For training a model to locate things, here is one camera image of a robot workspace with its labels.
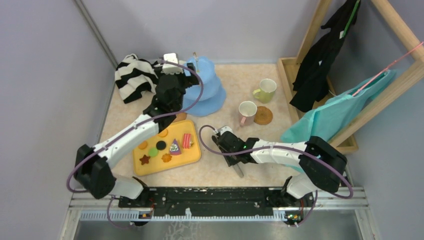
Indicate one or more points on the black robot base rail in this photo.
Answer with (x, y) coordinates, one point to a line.
(220, 204)

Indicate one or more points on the left woven round coaster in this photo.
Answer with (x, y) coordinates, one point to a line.
(180, 117)

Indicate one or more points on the wooden clothes rack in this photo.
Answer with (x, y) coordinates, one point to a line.
(287, 68)

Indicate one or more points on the black hanging garment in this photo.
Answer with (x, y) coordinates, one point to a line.
(311, 81)

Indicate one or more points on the brown star cookie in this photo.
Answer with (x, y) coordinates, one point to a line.
(144, 159)

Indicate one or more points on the orange round cookie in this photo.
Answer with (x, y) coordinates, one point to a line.
(163, 133)
(143, 145)

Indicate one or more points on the right woven round coaster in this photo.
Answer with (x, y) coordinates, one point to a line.
(263, 116)

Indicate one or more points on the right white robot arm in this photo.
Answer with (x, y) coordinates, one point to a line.
(320, 166)

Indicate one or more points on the teal hanging shirt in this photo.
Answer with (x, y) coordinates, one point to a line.
(327, 120)

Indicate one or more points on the green mug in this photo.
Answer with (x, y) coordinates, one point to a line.
(266, 90)

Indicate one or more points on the pink clothes hanger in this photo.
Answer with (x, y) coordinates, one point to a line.
(383, 71)

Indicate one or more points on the red striped cake slice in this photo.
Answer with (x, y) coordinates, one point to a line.
(187, 141)

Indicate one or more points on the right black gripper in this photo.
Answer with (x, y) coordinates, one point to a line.
(231, 161)

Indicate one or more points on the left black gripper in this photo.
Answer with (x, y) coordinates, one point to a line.
(190, 80)

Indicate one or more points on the woven round coaster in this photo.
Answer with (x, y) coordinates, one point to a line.
(263, 116)
(180, 117)

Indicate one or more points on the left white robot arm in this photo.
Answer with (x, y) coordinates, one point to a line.
(93, 165)

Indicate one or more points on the pink mug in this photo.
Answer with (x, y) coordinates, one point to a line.
(247, 111)

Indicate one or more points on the purple triangular cake slice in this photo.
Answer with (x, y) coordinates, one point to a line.
(175, 149)

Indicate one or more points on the green macaron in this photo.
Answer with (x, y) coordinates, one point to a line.
(153, 152)

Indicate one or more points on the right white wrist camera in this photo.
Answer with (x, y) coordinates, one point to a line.
(223, 130)

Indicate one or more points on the blue three-tier cake stand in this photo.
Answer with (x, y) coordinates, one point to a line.
(214, 95)

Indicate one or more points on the black white striped cloth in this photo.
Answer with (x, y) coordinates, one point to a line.
(134, 77)

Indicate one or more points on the orange flower cookie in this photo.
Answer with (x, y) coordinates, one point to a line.
(166, 158)

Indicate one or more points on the black macaron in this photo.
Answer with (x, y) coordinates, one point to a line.
(161, 145)

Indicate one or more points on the yellow plastic tray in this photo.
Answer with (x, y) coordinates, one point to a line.
(175, 131)

